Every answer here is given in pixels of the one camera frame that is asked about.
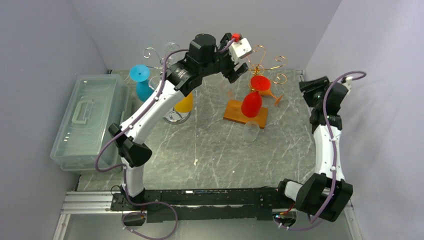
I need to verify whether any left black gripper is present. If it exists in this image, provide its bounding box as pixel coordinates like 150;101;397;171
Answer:
200;34;249;83

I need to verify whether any clear patterned wine glass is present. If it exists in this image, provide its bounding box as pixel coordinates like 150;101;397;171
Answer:
219;79;236;100

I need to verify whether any orange plastic wine glass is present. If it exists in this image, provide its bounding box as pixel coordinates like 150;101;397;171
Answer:
259;88;284;107

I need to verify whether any red plastic wine glass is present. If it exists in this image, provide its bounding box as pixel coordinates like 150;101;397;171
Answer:
241;75;271;118

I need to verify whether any yellow plastic wine glass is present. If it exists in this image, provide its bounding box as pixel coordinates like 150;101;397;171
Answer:
174;92;194;113

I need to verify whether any clear plain wine glass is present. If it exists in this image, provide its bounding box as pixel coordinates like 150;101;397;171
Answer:
148;75;162;90

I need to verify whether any blue plastic wine glass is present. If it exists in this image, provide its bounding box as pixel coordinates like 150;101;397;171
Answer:
129;64;154;102

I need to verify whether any clear plastic storage box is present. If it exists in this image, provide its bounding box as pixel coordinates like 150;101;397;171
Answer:
50;74;132;172

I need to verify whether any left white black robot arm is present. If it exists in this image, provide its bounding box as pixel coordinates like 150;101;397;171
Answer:
106;33;253;210

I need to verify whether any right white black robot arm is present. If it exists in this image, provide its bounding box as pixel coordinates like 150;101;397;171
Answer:
275;76;353;222

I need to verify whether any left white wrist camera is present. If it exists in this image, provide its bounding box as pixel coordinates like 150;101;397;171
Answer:
228;33;253;64

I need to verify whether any gold wire glass rack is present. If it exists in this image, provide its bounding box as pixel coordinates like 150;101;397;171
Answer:
222;45;288;129

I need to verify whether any silver wire glass rack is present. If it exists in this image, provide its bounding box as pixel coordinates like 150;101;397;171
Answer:
138;49;190;126

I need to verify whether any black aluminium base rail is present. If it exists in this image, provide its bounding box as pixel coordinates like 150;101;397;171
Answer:
60;188;354;223

